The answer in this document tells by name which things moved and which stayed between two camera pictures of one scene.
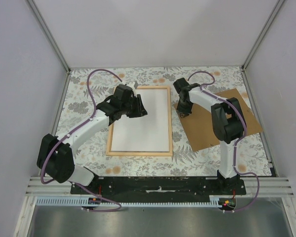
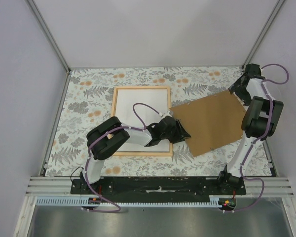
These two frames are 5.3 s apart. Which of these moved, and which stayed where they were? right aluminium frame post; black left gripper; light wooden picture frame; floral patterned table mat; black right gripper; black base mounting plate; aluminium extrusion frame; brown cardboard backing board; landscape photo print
Moved: black left gripper; black right gripper; brown cardboard backing board
Stayed: floral patterned table mat; right aluminium frame post; black base mounting plate; light wooden picture frame; aluminium extrusion frame; landscape photo print
